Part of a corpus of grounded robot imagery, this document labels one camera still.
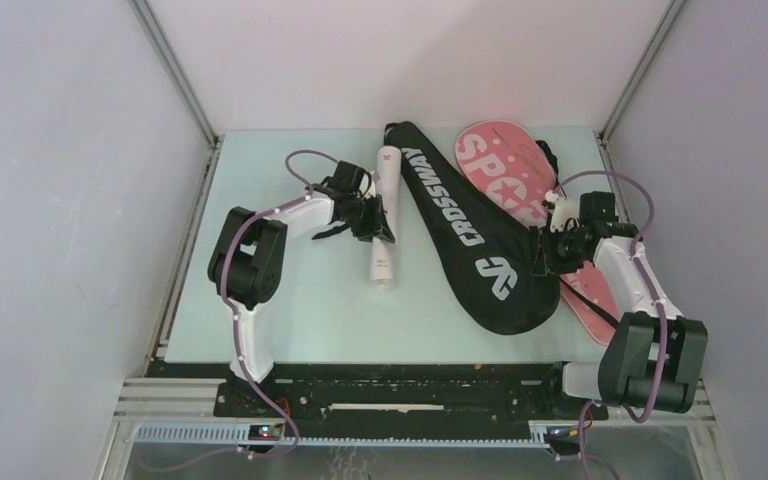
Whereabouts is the white shuttlecock tube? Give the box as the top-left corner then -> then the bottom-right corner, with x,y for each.
369,146 -> 401,289

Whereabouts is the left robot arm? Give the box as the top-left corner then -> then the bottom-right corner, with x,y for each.
208,161 -> 396,417

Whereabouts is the pink sport racket bag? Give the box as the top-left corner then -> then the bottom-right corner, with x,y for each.
455,120 -> 620,346

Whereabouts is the aluminium frame post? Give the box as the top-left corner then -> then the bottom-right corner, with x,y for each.
128,0 -> 223,309
599,0 -> 690,145

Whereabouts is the left aluminium frame post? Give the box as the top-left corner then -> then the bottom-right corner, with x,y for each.
128,0 -> 223,309

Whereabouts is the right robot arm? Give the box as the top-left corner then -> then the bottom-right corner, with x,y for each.
532,191 -> 708,418

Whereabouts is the black racket bag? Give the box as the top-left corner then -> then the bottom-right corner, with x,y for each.
383,121 -> 560,335

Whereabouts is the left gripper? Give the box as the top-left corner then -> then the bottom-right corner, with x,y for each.
341,193 -> 394,245

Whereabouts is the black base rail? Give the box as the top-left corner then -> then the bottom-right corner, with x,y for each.
148,361 -> 584,442

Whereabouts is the right aluminium frame post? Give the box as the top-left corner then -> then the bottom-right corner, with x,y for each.
599,0 -> 690,145

